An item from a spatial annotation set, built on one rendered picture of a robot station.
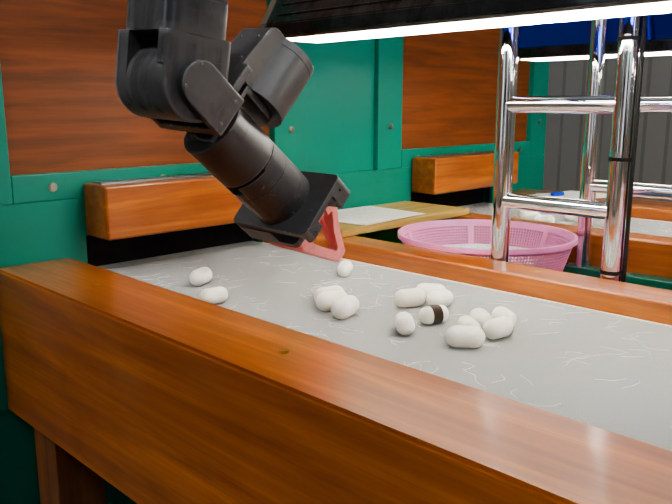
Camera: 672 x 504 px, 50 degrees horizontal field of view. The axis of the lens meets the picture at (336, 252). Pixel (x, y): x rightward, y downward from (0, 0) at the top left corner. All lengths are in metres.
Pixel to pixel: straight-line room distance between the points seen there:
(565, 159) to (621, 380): 1.98
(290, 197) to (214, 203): 0.42
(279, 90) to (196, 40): 0.09
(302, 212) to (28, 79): 0.47
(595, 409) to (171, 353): 0.34
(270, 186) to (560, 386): 0.29
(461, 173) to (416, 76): 0.21
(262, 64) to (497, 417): 0.34
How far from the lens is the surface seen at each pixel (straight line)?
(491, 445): 0.44
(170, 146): 1.08
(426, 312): 0.74
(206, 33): 0.56
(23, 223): 0.98
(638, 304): 0.81
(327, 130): 1.28
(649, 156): 2.47
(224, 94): 0.57
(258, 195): 0.62
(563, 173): 2.59
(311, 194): 0.65
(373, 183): 1.35
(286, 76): 0.62
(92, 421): 0.80
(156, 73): 0.55
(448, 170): 1.43
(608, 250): 0.88
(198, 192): 1.02
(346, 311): 0.75
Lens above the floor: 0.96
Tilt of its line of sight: 11 degrees down
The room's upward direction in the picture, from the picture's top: straight up
